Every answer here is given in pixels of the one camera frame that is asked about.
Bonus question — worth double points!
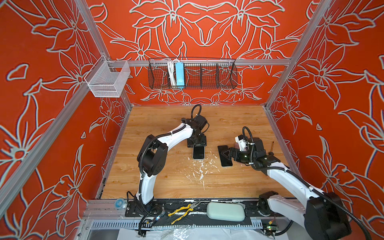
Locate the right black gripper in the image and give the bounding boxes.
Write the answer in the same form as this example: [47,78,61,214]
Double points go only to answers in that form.
[221,147,258,165]

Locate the black phone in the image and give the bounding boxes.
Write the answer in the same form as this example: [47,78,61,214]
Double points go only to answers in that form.
[193,146,205,160]
[218,145,233,168]

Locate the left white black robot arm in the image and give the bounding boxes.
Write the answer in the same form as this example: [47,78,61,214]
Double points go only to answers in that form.
[135,104,210,213]

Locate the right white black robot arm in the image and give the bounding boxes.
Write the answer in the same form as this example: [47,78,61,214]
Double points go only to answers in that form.
[218,127,372,240]

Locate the pale green pouch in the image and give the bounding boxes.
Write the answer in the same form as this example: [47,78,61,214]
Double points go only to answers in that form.
[207,202,246,222]

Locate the light blue box in basket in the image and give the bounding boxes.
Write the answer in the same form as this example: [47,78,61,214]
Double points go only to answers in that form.
[175,62,185,89]

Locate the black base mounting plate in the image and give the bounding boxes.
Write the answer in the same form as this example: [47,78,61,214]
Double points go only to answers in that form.
[143,199,288,230]

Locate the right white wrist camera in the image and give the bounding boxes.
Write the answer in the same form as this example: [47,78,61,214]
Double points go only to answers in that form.
[235,135,248,152]

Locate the black handled screwdriver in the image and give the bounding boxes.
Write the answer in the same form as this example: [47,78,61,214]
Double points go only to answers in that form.
[269,142,275,154]

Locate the yellow handled pliers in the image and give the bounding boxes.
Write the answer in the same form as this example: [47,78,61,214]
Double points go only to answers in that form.
[168,201,202,225]

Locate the black wire wall basket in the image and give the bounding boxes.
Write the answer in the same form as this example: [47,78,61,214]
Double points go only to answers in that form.
[148,58,238,90]

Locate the white cable bundle in basket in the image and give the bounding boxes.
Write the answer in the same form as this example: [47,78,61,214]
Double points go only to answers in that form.
[166,59,177,87]

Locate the clear plastic wall bin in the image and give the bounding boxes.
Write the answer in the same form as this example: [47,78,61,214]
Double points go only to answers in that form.
[85,61,131,98]

